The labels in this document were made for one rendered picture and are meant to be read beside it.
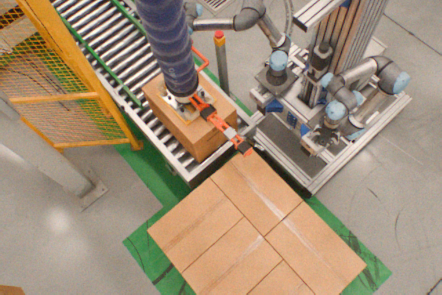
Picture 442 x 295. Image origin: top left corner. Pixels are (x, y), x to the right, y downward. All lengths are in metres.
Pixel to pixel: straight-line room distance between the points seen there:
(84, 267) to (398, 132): 2.97
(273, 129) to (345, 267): 1.30
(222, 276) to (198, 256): 0.22
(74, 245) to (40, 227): 0.36
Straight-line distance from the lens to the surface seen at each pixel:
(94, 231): 3.88
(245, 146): 2.68
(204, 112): 2.80
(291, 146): 3.66
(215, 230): 3.11
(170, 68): 2.52
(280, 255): 3.10
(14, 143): 2.91
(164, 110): 3.02
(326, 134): 2.22
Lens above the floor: 3.60
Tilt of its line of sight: 66 degrees down
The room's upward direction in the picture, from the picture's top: 8 degrees counter-clockwise
